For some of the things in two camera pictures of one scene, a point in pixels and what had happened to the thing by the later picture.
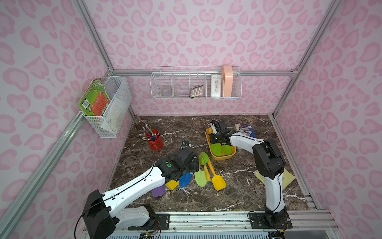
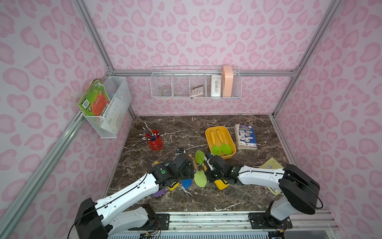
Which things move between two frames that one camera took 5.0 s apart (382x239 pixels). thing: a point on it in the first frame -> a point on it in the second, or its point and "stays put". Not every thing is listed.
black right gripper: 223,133 -> 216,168
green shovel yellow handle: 226,149 stays put
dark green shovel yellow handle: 216,149 stays put
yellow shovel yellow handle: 218,181 stays put
